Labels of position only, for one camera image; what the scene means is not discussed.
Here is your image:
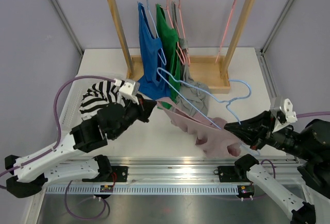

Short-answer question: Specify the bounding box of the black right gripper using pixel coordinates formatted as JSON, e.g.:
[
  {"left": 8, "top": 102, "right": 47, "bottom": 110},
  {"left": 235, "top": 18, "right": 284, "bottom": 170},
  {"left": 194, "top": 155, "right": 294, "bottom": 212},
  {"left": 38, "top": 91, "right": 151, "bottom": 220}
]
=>
[{"left": 224, "top": 107, "right": 314, "bottom": 158}]

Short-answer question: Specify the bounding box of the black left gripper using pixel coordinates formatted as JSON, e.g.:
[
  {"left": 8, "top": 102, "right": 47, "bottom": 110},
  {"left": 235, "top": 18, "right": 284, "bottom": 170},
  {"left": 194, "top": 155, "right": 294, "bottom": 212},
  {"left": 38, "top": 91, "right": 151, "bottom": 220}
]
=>
[{"left": 111, "top": 93, "right": 157, "bottom": 140}]

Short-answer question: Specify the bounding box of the pink tank top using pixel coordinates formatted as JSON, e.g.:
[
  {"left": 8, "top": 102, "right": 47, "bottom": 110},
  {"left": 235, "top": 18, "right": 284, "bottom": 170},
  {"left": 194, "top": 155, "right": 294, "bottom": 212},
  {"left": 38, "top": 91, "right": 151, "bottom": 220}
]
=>
[{"left": 157, "top": 97, "right": 242, "bottom": 158}]

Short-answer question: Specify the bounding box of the black white striped tank top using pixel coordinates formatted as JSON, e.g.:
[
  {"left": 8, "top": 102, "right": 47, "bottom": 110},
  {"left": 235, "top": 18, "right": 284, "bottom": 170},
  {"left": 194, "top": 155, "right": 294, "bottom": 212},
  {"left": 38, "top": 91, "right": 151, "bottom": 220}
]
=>
[{"left": 79, "top": 81, "right": 129, "bottom": 120}]

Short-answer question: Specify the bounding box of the grey tank top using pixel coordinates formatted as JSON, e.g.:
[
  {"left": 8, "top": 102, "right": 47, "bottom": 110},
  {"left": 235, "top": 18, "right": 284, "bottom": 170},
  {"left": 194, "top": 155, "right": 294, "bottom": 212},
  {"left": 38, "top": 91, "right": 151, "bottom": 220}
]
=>
[{"left": 171, "top": 2, "right": 210, "bottom": 118}]

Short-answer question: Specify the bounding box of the pink hanger of green top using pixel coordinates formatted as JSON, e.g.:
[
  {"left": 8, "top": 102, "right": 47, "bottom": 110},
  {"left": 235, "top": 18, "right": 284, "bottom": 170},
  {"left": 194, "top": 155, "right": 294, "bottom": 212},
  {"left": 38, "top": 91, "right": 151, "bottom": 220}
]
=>
[{"left": 165, "top": 0, "right": 186, "bottom": 65}]

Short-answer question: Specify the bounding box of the pink hanger of grey top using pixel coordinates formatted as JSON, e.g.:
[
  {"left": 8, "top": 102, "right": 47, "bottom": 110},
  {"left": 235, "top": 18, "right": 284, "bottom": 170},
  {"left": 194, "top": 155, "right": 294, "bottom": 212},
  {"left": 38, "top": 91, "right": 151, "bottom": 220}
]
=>
[{"left": 171, "top": 0, "right": 191, "bottom": 66}]

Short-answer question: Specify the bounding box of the green tank top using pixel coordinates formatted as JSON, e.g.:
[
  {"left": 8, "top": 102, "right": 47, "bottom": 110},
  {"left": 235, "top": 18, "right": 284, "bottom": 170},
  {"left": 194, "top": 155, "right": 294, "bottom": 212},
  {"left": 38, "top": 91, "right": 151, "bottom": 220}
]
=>
[{"left": 156, "top": 4, "right": 180, "bottom": 103}]

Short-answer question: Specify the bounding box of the pink hanger of striped top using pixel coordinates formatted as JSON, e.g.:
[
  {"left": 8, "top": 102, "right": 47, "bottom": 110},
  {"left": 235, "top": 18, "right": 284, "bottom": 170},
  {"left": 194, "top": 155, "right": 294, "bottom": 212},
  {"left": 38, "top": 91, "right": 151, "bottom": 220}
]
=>
[{"left": 215, "top": 0, "right": 237, "bottom": 63}]

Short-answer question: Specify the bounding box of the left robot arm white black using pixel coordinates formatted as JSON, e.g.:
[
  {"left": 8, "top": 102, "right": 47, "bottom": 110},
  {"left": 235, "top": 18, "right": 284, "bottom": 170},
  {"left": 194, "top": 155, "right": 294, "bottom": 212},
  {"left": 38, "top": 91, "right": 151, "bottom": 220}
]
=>
[{"left": 4, "top": 97, "right": 156, "bottom": 198}]

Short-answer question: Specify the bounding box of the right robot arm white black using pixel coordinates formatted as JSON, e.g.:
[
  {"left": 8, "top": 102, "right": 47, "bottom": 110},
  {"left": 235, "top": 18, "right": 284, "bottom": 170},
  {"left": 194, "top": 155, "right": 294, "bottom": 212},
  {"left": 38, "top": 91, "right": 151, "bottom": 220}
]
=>
[{"left": 224, "top": 111, "right": 329, "bottom": 223}]

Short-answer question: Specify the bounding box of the blue tank top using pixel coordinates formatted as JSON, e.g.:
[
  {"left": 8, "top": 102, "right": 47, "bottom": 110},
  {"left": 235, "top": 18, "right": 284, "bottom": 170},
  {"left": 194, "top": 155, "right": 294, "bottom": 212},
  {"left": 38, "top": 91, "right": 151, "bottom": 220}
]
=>
[{"left": 138, "top": 2, "right": 171, "bottom": 100}]

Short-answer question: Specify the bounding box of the light blue hanger left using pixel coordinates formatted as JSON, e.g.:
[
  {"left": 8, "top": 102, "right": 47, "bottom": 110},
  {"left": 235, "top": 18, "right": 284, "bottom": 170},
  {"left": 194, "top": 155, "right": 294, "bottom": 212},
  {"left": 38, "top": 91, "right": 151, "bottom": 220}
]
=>
[{"left": 146, "top": 0, "right": 167, "bottom": 66}]

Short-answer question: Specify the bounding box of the wooden clothes rack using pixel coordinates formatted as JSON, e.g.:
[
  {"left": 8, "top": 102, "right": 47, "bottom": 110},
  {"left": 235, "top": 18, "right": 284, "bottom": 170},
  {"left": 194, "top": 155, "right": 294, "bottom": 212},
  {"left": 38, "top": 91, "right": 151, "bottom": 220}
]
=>
[{"left": 107, "top": 0, "right": 255, "bottom": 94}]

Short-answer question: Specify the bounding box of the white plastic basket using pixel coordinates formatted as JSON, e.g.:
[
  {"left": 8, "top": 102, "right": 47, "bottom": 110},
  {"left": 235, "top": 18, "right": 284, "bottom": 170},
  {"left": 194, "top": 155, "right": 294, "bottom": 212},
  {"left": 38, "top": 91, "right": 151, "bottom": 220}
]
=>
[{"left": 59, "top": 80, "right": 86, "bottom": 133}]

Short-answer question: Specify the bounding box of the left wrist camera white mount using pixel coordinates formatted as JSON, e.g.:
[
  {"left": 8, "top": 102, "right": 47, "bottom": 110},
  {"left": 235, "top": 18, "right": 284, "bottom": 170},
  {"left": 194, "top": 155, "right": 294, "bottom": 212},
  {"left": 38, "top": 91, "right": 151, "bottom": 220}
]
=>
[{"left": 114, "top": 78, "right": 140, "bottom": 104}]

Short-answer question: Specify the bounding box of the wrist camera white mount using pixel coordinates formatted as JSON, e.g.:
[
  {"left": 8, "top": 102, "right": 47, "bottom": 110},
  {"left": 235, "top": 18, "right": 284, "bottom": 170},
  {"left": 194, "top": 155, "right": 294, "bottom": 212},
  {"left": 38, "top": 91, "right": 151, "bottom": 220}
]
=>
[
  {"left": 270, "top": 96, "right": 298, "bottom": 133},
  {"left": 114, "top": 78, "right": 140, "bottom": 104}
]

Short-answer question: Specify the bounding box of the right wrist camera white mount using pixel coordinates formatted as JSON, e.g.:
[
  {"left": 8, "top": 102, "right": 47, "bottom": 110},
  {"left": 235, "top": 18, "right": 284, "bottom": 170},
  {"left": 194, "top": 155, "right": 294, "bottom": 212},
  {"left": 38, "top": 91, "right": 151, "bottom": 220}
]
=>
[{"left": 270, "top": 96, "right": 298, "bottom": 133}]

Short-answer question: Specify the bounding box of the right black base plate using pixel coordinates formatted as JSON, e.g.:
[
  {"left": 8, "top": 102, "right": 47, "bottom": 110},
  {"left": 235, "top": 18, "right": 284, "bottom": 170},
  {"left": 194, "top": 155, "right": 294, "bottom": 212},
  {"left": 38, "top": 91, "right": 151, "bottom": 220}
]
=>
[{"left": 213, "top": 165, "right": 251, "bottom": 183}]

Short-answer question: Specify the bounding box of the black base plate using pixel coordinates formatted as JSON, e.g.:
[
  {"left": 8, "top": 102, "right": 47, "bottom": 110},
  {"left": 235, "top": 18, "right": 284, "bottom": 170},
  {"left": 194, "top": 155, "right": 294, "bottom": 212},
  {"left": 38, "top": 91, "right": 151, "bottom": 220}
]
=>
[
  {"left": 105, "top": 165, "right": 129, "bottom": 183},
  {"left": 213, "top": 165, "right": 251, "bottom": 183}
]

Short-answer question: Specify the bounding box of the aluminium rail frame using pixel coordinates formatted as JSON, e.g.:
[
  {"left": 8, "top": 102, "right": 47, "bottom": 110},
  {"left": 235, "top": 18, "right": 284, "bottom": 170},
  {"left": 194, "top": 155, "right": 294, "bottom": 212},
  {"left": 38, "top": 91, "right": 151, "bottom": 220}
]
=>
[{"left": 34, "top": 48, "right": 316, "bottom": 186}]

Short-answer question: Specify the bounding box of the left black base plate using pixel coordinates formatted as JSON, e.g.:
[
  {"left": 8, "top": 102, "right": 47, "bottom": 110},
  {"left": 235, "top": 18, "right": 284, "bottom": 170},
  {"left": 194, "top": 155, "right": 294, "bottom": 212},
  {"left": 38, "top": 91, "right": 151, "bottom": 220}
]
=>
[{"left": 105, "top": 165, "right": 129, "bottom": 183}]

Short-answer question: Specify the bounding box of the white slotted cable duct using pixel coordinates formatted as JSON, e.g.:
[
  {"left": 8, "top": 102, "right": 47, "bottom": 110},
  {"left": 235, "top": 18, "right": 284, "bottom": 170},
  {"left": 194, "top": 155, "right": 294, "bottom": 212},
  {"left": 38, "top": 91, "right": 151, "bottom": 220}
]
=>
[{"left": 46, "top": 184, "right": 238, "bottom": 195}]

